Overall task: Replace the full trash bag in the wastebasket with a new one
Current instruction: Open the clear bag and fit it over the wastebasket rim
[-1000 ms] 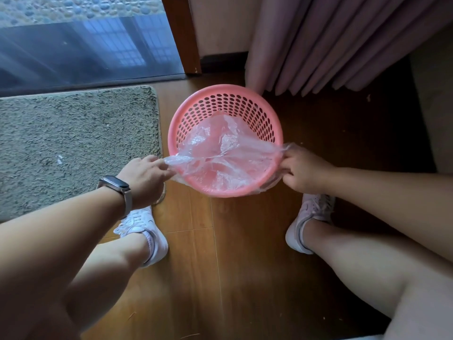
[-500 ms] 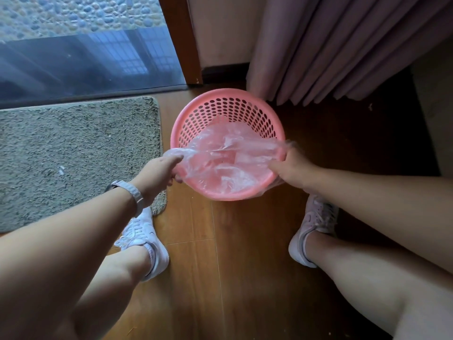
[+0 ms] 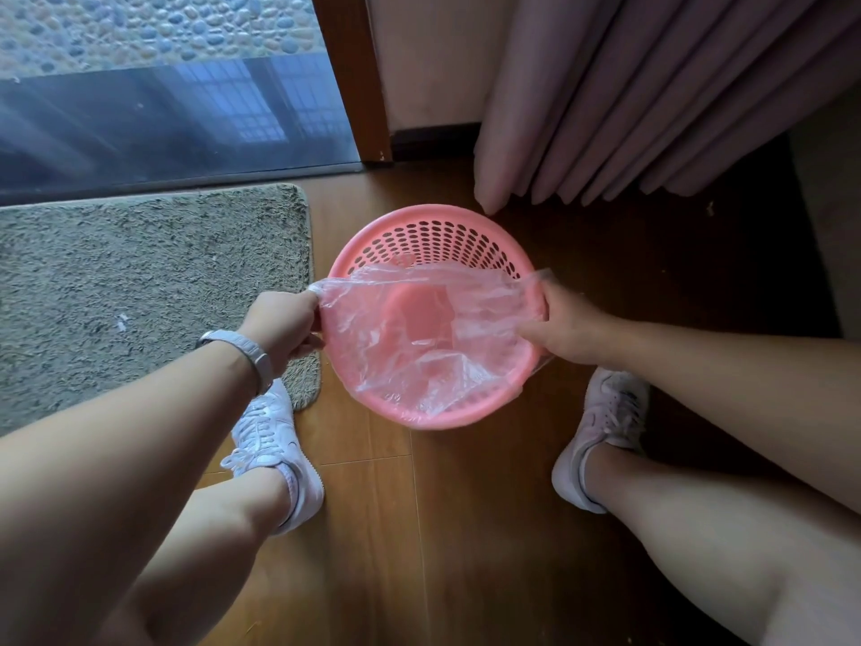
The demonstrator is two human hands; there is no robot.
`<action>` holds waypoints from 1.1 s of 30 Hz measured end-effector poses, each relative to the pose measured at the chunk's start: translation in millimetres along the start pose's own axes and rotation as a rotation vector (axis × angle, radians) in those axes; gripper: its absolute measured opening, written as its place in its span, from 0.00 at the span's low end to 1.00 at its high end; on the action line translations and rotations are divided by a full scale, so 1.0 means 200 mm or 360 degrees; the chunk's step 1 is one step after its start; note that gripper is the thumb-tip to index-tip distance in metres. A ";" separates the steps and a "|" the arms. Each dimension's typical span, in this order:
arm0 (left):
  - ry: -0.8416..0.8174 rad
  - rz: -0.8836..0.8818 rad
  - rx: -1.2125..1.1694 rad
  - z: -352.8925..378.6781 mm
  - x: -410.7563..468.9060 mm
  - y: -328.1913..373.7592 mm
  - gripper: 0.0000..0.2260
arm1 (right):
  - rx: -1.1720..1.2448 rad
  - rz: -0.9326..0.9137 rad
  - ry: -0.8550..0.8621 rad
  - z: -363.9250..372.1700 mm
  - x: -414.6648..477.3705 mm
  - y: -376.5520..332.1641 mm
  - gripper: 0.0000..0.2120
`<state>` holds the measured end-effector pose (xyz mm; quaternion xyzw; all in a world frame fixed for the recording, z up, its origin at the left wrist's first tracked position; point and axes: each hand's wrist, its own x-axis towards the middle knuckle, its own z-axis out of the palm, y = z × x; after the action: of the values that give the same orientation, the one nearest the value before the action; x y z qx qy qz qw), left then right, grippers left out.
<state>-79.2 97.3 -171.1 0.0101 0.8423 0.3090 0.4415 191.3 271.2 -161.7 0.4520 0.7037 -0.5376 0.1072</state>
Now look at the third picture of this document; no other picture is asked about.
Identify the person's left hand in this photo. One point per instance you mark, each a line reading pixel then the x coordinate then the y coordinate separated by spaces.
pixel 279 324

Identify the person's right hand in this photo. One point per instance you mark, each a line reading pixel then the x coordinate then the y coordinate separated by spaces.
pixel 572 329

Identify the person's left fingers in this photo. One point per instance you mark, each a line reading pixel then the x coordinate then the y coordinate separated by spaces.
pixel 311 326

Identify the person's right fingers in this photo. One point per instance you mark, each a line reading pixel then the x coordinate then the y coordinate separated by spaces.
pixel 541 316

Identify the clear plastic bag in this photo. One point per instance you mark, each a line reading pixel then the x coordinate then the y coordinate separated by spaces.
pixel 424 329

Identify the person's left forearm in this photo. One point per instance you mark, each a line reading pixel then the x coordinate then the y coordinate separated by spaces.
pixel 101 464

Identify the person's right forearm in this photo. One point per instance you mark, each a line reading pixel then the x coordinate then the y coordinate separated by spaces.
pixel 746 403

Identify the white wristband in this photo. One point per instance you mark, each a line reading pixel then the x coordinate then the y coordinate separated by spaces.
pixel 245 353

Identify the pink perforated plastic basket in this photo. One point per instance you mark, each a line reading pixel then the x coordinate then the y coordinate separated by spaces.
pixel 430 316

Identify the white right sneaker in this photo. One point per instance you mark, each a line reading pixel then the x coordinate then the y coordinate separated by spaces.
pixel 602 430

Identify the white sneaker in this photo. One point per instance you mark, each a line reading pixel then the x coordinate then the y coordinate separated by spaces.
pixel 602 430
pixel 272 450

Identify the white left sneaker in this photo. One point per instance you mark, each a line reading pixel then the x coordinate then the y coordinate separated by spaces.
pixel 272 450

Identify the grey shaggy floor mat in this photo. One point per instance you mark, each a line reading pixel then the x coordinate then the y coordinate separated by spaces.
pixel 148 289

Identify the pink curtain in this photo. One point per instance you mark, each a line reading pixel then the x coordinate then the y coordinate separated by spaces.
pixel 646 94

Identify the person's left leg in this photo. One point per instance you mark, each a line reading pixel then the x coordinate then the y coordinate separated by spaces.
pixel 208 565

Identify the person's leg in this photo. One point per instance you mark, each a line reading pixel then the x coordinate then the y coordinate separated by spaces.
pixel 208 565
pixel 726 551

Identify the glass sliding door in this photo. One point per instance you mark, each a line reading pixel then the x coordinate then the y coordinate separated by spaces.
pixel 168 87

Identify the person's right leg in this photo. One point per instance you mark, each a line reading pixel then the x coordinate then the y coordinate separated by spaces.
pixel 726 551

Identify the brown wooden door frame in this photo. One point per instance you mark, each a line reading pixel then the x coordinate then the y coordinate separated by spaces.
pixel 353 73

